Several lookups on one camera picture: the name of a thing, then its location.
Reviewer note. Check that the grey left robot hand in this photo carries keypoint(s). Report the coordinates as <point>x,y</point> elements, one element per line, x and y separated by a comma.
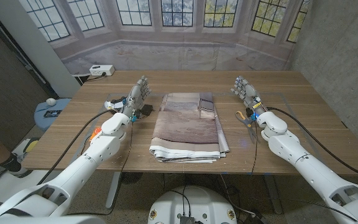
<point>135,96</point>

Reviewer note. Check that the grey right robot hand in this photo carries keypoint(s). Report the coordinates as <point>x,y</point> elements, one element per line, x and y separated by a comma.
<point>248,92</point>

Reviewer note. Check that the orange button electronic device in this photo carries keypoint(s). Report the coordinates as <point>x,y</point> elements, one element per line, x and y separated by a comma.
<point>95,132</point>

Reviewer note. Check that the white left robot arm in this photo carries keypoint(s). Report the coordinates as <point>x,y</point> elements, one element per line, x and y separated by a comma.
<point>82,165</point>

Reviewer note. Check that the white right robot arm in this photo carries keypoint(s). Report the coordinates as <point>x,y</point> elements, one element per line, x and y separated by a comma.
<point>309,168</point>

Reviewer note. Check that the folded brown printed towel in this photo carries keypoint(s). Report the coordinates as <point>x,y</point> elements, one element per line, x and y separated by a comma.
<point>186,127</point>

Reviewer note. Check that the black power adapter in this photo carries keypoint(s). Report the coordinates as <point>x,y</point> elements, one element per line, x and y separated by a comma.
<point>147,110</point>

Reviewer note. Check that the white game controller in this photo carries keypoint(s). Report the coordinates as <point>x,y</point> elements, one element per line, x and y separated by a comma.
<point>109,104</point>

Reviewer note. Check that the white power strip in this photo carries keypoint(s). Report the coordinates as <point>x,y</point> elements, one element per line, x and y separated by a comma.
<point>101,70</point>

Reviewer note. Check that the printed window backdrop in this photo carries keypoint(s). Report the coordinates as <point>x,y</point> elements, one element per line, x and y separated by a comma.
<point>172,49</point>

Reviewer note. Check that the black phone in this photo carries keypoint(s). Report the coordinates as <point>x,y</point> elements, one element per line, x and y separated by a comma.
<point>53,113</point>

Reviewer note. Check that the white ball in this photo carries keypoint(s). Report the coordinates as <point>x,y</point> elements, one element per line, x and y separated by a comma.
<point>51,101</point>

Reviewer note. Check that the white table leg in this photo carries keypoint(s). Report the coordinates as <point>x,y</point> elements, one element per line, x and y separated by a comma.
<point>273,194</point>
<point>113,189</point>

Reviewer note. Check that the blue round stool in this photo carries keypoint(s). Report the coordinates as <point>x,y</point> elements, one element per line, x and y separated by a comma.
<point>42,119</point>

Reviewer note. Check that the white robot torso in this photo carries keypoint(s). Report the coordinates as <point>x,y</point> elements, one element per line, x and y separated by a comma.
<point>194,202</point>

